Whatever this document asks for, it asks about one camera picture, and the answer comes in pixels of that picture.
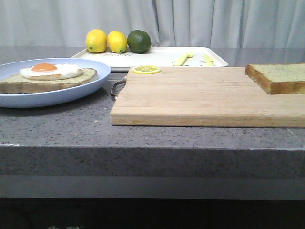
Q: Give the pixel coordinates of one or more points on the light blue round plate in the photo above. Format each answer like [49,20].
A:
[54,97]

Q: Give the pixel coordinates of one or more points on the fried egg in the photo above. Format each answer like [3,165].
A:
[47,71]

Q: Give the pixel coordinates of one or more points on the wooden cutting board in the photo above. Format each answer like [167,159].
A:
[206,97]

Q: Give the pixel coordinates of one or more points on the yellow plastic knife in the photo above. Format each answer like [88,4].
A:
[209,61]

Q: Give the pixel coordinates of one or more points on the white curtain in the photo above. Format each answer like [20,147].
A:
[207,23]

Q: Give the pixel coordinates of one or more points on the right yellow lemon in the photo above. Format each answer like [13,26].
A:
[117,42]

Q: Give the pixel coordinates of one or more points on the bread slice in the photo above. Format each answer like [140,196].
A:
[16,84]
[278,78]

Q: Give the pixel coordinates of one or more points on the metal cutting board handle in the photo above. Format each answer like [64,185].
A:
[113,92]

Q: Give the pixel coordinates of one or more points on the yellow lemon slice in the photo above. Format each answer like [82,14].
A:
[146,69]

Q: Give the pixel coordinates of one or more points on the green lime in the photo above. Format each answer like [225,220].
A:
[139,41]

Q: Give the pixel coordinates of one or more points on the cream bear serving tray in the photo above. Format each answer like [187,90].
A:
[158,56]

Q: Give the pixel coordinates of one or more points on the yellow plastic fork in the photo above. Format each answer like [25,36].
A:
[181,60]

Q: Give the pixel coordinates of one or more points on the left yellow lemon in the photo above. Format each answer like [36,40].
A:
[96,41]

